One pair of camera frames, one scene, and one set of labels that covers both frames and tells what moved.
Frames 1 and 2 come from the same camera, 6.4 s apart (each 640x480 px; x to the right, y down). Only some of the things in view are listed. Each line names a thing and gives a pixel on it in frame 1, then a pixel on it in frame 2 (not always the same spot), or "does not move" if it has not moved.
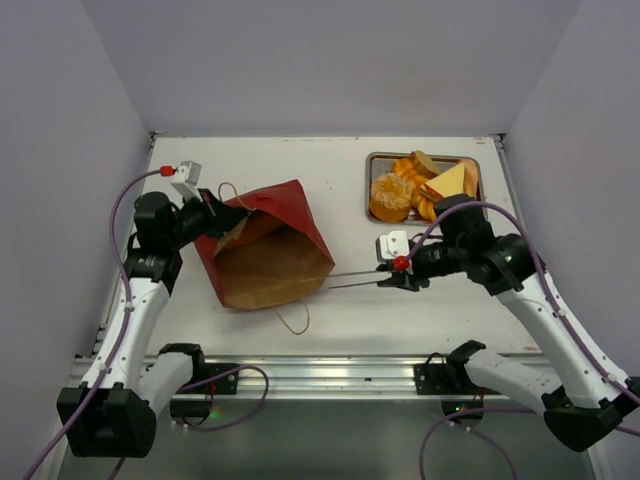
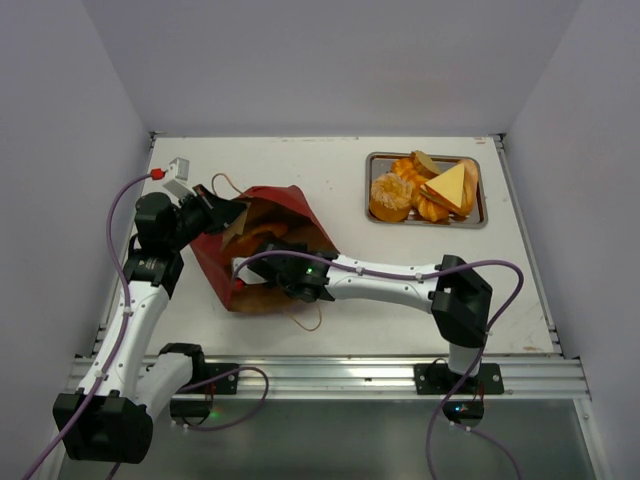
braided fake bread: x=406 y=167 does not move
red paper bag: x=275 y=254 does not move
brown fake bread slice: x=425 y=164 does not move
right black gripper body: x=405 y=278 to x=265 y=258
